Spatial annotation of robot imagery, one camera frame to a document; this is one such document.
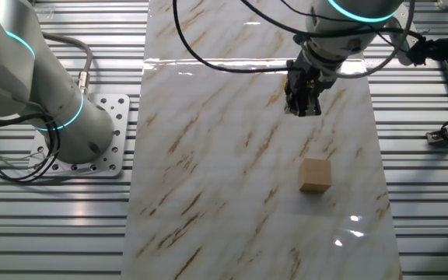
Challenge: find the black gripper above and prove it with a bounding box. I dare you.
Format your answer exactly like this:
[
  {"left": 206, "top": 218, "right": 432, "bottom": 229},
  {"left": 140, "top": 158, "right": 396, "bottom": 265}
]
[{"left": 285, "top": 57, "right": 328, "bottom": 117}]

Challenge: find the small wooden block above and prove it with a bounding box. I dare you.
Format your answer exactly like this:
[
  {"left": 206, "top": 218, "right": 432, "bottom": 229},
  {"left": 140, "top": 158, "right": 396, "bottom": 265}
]
[{"left": 298, "top": 157, "right": 333, "bottom": 194}]

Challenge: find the marble pattern mat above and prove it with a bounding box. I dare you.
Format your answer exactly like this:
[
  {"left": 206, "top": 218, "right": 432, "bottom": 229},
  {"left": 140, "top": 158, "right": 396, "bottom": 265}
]
[{"left": 119, "top": 0, "right": 404, "bottom": 280}]

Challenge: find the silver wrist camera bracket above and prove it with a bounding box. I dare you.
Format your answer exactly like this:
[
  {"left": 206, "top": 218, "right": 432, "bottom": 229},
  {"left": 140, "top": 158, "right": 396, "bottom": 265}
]
[{"left": 385, "top": 17, "right": 419, "bottom": 66}]

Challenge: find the thick black gripper cable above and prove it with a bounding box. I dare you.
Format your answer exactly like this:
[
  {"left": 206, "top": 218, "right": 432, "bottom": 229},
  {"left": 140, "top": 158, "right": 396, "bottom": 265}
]
[{"left": 172, "top": 0, "right": 306, "bottom": 75}]

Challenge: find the grey base cable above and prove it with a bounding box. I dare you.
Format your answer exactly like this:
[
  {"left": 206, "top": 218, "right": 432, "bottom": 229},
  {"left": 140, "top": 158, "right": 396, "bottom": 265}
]
[{"left": 41, "top": 32, "right": 94, "bottom": 96}]

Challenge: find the black base cable bundle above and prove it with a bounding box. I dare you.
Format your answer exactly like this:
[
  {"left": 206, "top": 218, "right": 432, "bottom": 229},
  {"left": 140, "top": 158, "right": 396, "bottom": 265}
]
[{"left": 0, "top": 112, "right": 62, "bottom": 184}]

